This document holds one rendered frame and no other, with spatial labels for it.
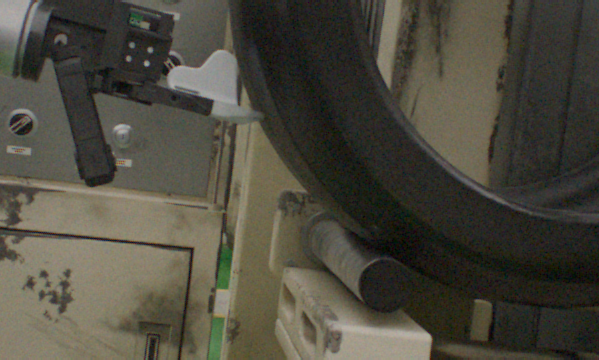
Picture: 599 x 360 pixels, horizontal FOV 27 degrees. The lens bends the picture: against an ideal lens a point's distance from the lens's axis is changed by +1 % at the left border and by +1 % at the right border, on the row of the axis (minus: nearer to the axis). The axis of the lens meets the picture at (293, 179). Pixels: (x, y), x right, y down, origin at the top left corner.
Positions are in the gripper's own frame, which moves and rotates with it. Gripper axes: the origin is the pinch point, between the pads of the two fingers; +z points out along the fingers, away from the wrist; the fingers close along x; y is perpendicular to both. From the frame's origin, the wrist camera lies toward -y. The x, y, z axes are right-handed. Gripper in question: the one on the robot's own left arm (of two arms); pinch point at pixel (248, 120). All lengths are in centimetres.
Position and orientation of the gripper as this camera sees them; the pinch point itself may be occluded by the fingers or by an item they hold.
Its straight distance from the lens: 110.5
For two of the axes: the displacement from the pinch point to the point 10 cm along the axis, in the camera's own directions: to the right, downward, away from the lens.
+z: 9.6, 2.4, 1.2
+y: 2.5, -9.7, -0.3
